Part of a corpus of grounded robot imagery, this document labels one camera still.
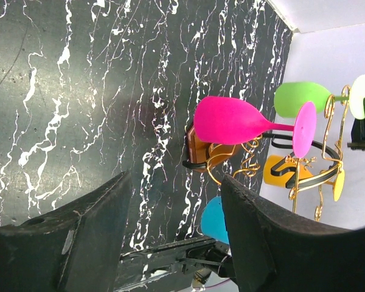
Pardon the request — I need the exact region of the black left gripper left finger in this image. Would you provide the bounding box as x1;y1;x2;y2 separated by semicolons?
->
0;171;132;291

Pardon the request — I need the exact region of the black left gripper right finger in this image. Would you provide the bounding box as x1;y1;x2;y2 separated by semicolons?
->
221;176;365;291

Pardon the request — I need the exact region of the green wine glass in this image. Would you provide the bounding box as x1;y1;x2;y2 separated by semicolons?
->
274;74;365;120

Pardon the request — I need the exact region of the blue wine glass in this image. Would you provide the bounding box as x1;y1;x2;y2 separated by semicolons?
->
201;196;229;245

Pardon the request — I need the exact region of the orange wine glass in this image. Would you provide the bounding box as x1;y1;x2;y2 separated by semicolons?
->
263;155;346;201

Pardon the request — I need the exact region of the pink wine glass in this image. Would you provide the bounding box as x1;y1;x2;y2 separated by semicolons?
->
193;96;316;158

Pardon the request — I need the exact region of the gold wire wine glass rack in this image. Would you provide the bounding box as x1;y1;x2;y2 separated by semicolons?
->
182;85;352;223

